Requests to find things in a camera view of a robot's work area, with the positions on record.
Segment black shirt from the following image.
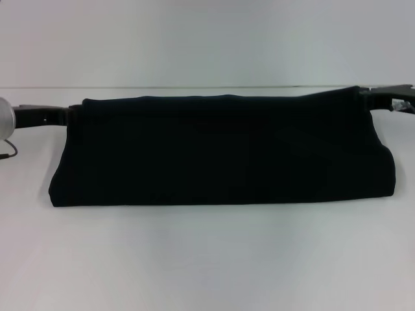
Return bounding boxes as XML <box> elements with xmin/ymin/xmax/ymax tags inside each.
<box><xmin>47</xmin><ymin>85</ymin><xmax>397</xmax><ymax>208</ymax></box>

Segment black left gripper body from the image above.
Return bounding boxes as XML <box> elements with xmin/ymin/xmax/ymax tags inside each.
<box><xmin>12</xmin><ymin>104</ymin><xmax>71</xmax><ymax>129</ymax></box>

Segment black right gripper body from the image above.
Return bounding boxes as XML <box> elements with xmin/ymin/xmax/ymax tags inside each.
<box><xmin>368</xmin><ymin>84</ymin><xmax>415</xmax><ymax>116</ymax></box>

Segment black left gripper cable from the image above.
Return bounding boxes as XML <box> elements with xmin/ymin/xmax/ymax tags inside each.
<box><xmin>0</xmin><ymin>138</ymin><xmax>19</xmax><ymax>161</ymax></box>

